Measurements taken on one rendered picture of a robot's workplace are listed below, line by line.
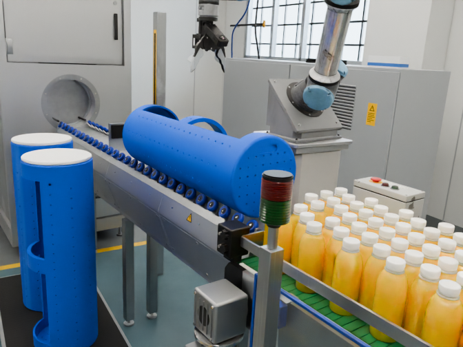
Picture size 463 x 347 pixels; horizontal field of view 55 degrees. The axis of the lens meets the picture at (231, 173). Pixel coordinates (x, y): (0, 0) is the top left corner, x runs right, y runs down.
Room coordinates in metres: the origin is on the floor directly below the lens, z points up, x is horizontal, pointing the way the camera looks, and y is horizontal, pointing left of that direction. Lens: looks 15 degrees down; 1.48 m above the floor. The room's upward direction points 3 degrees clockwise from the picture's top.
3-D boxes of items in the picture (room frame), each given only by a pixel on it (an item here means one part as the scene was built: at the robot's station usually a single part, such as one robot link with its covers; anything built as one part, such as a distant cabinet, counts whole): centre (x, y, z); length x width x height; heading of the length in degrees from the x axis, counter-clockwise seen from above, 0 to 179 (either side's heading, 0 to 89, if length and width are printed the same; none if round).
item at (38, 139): (2.17, 0.94, 1.03); 0.28 x 0.28 x 0.01
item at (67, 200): (1.82, 0.74, 0.59); 0.28 x 0.28 x 0.88
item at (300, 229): (1.13, -0.21, 0.98); 0.07 x 0.07 x 0.17
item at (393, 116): (3.85, -0.64, 0.72); 2.15 x 0.54 x 1.45; 31
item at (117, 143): (2.45, 0.64, 1.00); 0.10 x 0.04 x 0.15; 127
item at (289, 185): (0.86, -0.09, 1.23); 0.06 x 0.06 x 0.04
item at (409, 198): (1.39, -0.51, 1.05); 0.20 x 0.10 x 0.10; 37
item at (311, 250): (1.06, -0.22, 0.98); 0.07 x 0.07 x 0.17
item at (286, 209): (0.86, -0.09, 1.18); 0.06 x 0.06 x 0.05
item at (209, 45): (1.74, 0.12, 1.55); 0.09 x 0.08 x 0.12; 37
